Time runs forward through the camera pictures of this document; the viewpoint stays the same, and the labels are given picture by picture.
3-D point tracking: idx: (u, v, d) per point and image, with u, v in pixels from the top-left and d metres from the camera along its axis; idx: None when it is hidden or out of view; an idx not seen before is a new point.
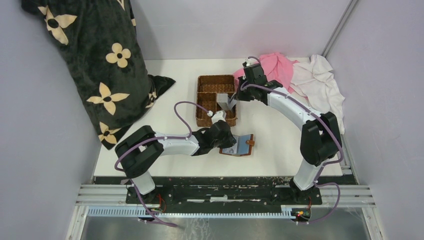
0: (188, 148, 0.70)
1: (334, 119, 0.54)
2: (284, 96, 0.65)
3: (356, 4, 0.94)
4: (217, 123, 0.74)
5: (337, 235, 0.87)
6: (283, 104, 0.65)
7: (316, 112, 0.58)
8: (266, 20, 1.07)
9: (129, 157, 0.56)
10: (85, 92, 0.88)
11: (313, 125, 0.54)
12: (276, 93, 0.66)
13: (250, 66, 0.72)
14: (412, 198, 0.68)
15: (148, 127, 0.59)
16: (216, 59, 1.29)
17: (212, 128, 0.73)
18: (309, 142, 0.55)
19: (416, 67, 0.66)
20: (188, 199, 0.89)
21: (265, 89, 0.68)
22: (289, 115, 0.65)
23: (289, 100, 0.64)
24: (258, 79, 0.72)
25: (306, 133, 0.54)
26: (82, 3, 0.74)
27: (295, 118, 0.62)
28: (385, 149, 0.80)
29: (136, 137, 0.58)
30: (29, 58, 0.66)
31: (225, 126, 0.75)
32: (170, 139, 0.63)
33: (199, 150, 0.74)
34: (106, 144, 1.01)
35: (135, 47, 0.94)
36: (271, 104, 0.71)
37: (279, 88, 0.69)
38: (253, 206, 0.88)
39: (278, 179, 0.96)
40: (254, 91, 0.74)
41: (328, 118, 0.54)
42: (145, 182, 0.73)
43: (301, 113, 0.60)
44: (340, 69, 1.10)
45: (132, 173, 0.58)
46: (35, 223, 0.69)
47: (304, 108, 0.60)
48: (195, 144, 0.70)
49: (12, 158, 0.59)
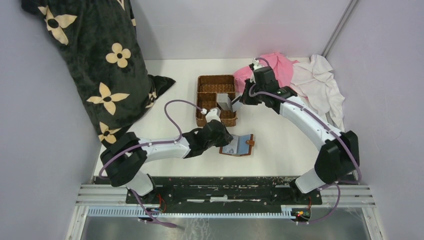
0: (179, 152, 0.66)
1: (354, 139, 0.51)
2: (300, 107, 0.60)
3: (356, 4, 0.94)
4: (210, 123, 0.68)
5: (337, 235, 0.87)
6: (298, 117, 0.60)
7: (335, 130, 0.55)
8: (266, 20, 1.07)
9: (114, 165, 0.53)
10: (85, 92, 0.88)
11: (331, 146, 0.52)
12: (290, 103, 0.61)
13: (261, 71, 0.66)
14: (412, 199, 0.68)
15: (133, 133, 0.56)
16: (216, 59, 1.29)
17: (205, 128, 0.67)
18: (326, 163, 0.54)
19: (416, 67, 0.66)
20: (188, 199, 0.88)
21: (278, 98, 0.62)
22: (304, 130, 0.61)
23: (305, 113, 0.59)
24: (269, 85, 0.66)
25: (324, 154, 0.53)
26: (82, 3, 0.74)
27: (312, 135, 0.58)
28: (385, 149, 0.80)
29: (120, 145, 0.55)
30: (29, 58, 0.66)
31: (219, 125, 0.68)
32: (155, 144, 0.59)
33: (192, 153, 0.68)
34: (107, 144, 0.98)
35: (135, 47, 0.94)
36: (284, 114, 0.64)
37: (293, 97, 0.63)
38: (253, 206, 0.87)
39: (278, 179, 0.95)
40: (266, 100, 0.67)
41: (348, 138, 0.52)
42: (140, 185, 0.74)
43: (319, 130, 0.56)
44: (340, 69, 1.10)
45: (117, 180, 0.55)
46: (35, 223, 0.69)
47: (324, 125, 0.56)
48: (185, 147, 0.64)
49: (11, 158, 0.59)
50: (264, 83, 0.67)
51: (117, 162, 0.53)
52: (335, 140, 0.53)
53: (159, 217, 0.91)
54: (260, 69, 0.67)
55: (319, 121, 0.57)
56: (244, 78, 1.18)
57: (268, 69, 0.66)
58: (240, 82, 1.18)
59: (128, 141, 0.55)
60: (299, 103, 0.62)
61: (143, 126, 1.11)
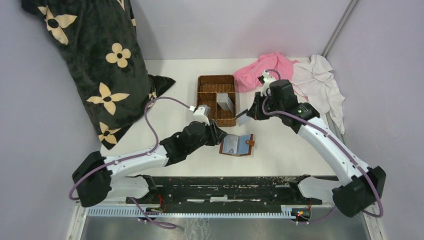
0: (158, 162, 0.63)
1: (382, 177, 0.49)
2: (324, 133, 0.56)
3: (356, 4, 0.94)
4: (189, 125, 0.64)
5: (337, 235, 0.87)
6: (319, 143, 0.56)
7: (363, 165, 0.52)
8: (266, 20, 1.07)
9: (82, 185, 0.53)
10: (85, 92, 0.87)
11: (360, 185, 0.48)
12: (313, 127, 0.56)
13: (278, 86, 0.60)
14: (412, 199, 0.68)
15: (98, 153, 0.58)
16: (216, 59, 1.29)
17: (183, 133, 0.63)
18: (348, 198, 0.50)
19: (416, 68, 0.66)
20: (188, 199, 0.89)
21: (299, 120, 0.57)
22: (326, 158, 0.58)
23: (329, 140, 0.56)
24: (287, 101, 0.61)
25: (348, 190, 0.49)
26: (82, 3, 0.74)
27: (335, 165, 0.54)
28: (385, 150, 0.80)
29: (86, 165, 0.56)
30: (29, 58, 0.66)
31: (200, 127, 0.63)
32: (123, 162, 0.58)
33: (173, 159, 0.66)
34: (106, 144, 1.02)
35: (135, 47, 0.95)
36: (302, 135, 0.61)
37: (314, 119, 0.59)
38: (253, 206, 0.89)
39: (278, 179, 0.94)
40: (284, 118, 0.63)
41: (377, 178, 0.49)
42: (132, 190, 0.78)
43: (345, 163, 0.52)
44: (340, 69, 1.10)
45: (88, 200, 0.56)
46: (35, 224, 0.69)
47: (350, 157, 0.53)
48: (161, 157, 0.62)
49: (11, 158, 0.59)
50: (283, 99, 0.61)
51: (86, 181, 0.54)
52: (362, 177, 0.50)
53: (158, 217, 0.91)
54: (277, 83, 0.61)
55: (346, 152, 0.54)
56: (244, 78, 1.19)
57: (287, 84, 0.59)
58: (240, 82, 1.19)
59: (94, 162, 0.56)
60: (321, 126, 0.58)
61: (144, 126, 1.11)
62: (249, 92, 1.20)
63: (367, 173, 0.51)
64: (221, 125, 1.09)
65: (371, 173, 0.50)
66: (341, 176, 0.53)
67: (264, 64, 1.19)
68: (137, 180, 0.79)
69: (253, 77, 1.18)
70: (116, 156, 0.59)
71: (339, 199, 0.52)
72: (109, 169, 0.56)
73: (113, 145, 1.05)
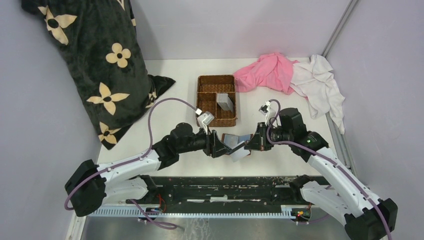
0: (150, 166, 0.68)
1: (394, 209, 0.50)
2: (333, 164, 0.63)
3: (356, 4, 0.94)
4: (176, 128, 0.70)
5: (337, 235, 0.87)
6: (331, 174, 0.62)
7: (374, 198, 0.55)
8: (267, 20, 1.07)
9: (76, 195, 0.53)
10: (85, 92, 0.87)
11: (372, 218, 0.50)
12: (323, 158, 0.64)
13: (289, 115, 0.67)
14: (412, 199, 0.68)
15: (90, 161, 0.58)
16: (216, 59, 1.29)
17: (172, 136, 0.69)
18: (358, 228, 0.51)
19: (416, 68, 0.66)
20: (188, 199, 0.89)
21: (310, 152, 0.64)
22: (336, 188, 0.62)
23: (339, 172, 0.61)
24: (296, 130, 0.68)
25: (361, 222, 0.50)
26: (82, 3, 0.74)
27: (346, 196, 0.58)
28: (385, 149, 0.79)
29: (79, 175, 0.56)
30: (29, 58, 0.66)
31: (187, 129, 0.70)
32: (115, 168, 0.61)
33: (166, 161, 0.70)
34: (106, 144, 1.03)
35: (135, 47, 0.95)
36: (312, 164, 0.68)
37: (323, 149, 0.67)
38: (253, 206, 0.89)
39: (278, 179, 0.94)
40: (293, 147, 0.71)
41: (390, 211, 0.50)
42: (130, 194, 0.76)
43: (355, 194, 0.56)
44: (340, 69, 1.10)
45: (82, 209, 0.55)
46: (34, 224, 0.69)
47: (360, 189, 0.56)
48: (154, 161, 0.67)
49: (11, 158, 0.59)
50: (292, 127, 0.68)
51: (79, 191, 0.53)
52: (373, 209, 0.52)
53: (158, 217, 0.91)
54: (287, 112, 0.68)
55: (356, 184, 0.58)
56: (244, 78, 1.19)
57: (295, 114, 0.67)
58: (240, 82, 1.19)
59: (87, 170, 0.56)
60: (331, 157, 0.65)
61: (144, 125, 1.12)
62: (249, 92, 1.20)
63: (378, 204, 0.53)
64: (221, 125, 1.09)
65: (382, 205, 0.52)
66: (352, 207, 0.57)
67: (264, 64, 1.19)
68: (134, 182, 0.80)
69: (253, 78, 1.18)
70: (108, 164, 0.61)
71: (351, 229, 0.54)
72: (103, 176, 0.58)
73: (113, 145, 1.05)
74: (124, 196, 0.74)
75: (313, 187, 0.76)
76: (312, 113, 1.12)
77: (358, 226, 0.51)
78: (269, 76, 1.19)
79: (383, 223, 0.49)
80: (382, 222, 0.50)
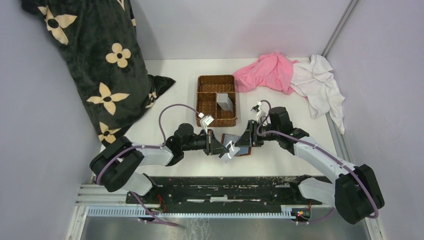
0: (163, 157, 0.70)
1: (371, 173, 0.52)
2: (312, 146, 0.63)
3: (356, 4, 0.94)
4: (179, 129, 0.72)
5: (336, 235, 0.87)
6: (311, 155, 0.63)
7: (349, 165, 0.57)
8: (267, 20, 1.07)
9: (110, 169, 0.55)
10: (85, 92, 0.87)
11: (347, 179, 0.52)
12: (301, 142, 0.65)
13: (276, 113, 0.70)
14: (412, 198, 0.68)
15: (126, 138, 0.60)
16: (216, 59, 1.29)
17: (176, 136, 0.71)
18: (345, 201, 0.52)
19: (416, 68, 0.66)
20: (188, 199, 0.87)
21: (290, 139, 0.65)
22: (319, 167, 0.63)
23: (318, 151, 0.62)
24: (283, 127, 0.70)
25: (339, 188, 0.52)
26: (82, 3, 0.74)
27: (327, 171, 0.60)
28: (385, 149, 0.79)
29: (114, 149, 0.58)
30: (29, 58, 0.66)
31: (189, 127, 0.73)
32: (148, 148, 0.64)
33: (173, 160, 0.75)
34: (106, 144, 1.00)
35: (135, 47, 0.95)
36: (299, 154, 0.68)
37: (305, 137, 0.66)
38: (253, 206, 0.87)
39: (278, 179, 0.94)
40: (280, 140, 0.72)
41: (364, 173, 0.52)
42: (136, 186, 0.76)
43: (332, 165, 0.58)
44: (340, 69, 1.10)
45: (112, 185, 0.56)
46: (35, 224, 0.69)
47: (337, 160, 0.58)
48: (169, 153, 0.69)
49: (11, 158, 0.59)
50: (280, 124, 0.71)
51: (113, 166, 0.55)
52: (349, 175, 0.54)
53: (161, 217, 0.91)
54: (276, 110, 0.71)
55: (332, 156, 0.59)
56: (244, 78, 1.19)
57: (283, 111, 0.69)
58: (239, 82, 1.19)
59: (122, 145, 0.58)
60: (312, 142, 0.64)
61: (144, 125, 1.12)
62: (249, 92, 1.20)
63: (354, 170, 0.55)
64: (221, 125, 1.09)
65: (357, 170, 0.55)
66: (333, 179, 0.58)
67: (264, 64, 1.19)
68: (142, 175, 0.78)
69: (253, 78, 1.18)
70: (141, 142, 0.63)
71: (341, 207, 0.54)
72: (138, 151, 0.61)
73: None
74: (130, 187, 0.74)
75: (312, 182, 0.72)
76: (312, 113, 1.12)
77: (340, 194, 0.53)
78: (269, 76, 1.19)
79: (360, 185, 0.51)
80: (360, 185, 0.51)
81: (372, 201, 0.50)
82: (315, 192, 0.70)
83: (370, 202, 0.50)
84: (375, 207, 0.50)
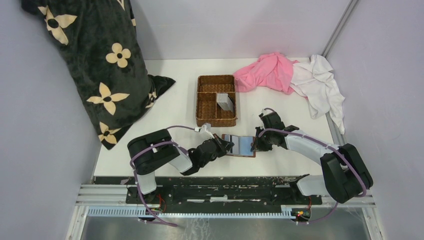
0: (183, 165, 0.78)
1: (354, 152, 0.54)
2: (300, 136, 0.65)
3: (356, 4, 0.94)
4: (203, 144, 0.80)
5: (337, 235, 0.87)
6: (301, 144, 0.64)
7: (333, 145, 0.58)
8: (266, 20, 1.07)
9: (146, 154, 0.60)
10: (85, 92, 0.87)
11: (332, 156, 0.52)
12: (292, 134, 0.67)
13: (267, 115, 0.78)
14: (412, 197, 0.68)
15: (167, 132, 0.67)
16: (216, 59, 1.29)
17: (197, 150, 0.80)
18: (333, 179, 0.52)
19: (416, 68, 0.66)
20: (188, 199, 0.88)
21: (282, 132, 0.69)
22: (311, 157, 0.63)
23: (307, 140, 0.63)
24: (275, 126, 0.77)
25: (325, 166, 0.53)
26: (82, 3, 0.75)
27: (315, 155, 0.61)
28: (385, 149, 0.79)
29: (155, 136, 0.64)
30: (29, 58, 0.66)
31: (211, 146, 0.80)
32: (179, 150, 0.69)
33: (188, 172, 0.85)
34: (106, 144, 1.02)
35: (135, 47, 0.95)
36: (290, 146, 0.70)
37: (296, 130, 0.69)
38: (253, 206, 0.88)
39: (278, 179, 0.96)
40: (275, 137, 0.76)
41: (348, 151, 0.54)
42: (144, 183, 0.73)
43: (318, 148, 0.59)
44: (340, 69, 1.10)
45: (142, 170, 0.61)
46: (35, 225, 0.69)
47: (322, 142, 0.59)
48: (189, 164, 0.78)
49: (11, 158, 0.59)
50: (270, 124, 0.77)
51: (149, 153, 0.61)
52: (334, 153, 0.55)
53: (162, 217, 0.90)
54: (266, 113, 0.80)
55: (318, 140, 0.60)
56: (244, 78, 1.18)
57: (273, 113, 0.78)
58: (239, 82, 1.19)
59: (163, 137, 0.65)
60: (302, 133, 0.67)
61: (143, 125, 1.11)
62: (249, 92, 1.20)
63: (338, 150, 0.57)
64: (221, 125, 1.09)
65: (342, 149, 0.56)
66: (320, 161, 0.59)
67: (264, 64, 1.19)
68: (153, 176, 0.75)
69: (253, 78, 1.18)
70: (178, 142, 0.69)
71: (331, 187, 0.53)
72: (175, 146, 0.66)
73: (113, 145, 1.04)
74: (142, 180, 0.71)
75: (308, 179, 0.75)
76: (312, 113, 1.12)
77: (326, 173, 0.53)
78: (269, 76, 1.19)
79: (347, 163, 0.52)
80: (348, 165, 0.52)
81: (358, 178, 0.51)
82: (313, 187, 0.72)
83: (359, 180, 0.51)
84: (362, 184, 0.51)
